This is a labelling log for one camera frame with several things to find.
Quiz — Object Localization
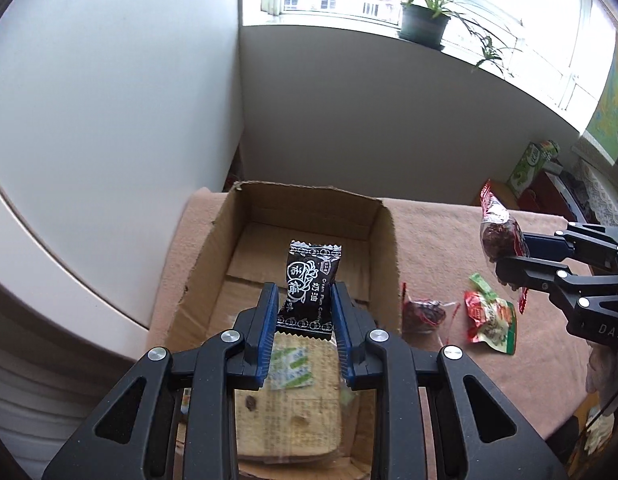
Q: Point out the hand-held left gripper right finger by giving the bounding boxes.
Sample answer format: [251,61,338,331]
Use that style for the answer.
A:
[331,281,570,480]

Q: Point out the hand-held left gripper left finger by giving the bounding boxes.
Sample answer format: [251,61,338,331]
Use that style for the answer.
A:
[41,282,280,480]

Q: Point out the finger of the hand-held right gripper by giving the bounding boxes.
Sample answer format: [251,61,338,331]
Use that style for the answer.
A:
[519,222,618,274]
[494,254,618,316]

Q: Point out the dark red date packet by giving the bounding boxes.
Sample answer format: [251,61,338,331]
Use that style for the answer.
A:
[400,282,461,337]
[478,179,531,264]

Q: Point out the black candy packet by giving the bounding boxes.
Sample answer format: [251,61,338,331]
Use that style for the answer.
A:
[275,239,343,345]

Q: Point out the cracker packet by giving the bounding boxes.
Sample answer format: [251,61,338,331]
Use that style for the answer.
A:
[233,334,357,467]

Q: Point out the cardboard box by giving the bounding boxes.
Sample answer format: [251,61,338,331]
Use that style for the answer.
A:
[165,179,404,480]

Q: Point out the dark red storage box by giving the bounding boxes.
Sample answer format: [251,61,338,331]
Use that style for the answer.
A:
[518,170,591,222]

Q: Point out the green and red snack packet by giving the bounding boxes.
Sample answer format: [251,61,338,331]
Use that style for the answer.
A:
[463,272,518,356]

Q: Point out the white lace cloth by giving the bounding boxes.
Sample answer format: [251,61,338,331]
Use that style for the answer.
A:
[570,157,618,232]

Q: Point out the green carton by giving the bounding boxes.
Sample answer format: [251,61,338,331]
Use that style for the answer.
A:
[506,139,561,199]

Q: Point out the patterned cloth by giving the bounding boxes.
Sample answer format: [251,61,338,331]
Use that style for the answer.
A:
[583,407,616,457]

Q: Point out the potted spider plant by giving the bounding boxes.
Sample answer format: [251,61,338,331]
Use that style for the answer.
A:
[398,0,521,79]

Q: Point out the landscape wall scroll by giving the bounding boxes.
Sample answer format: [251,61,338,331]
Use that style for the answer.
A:
[586,42,618,153]

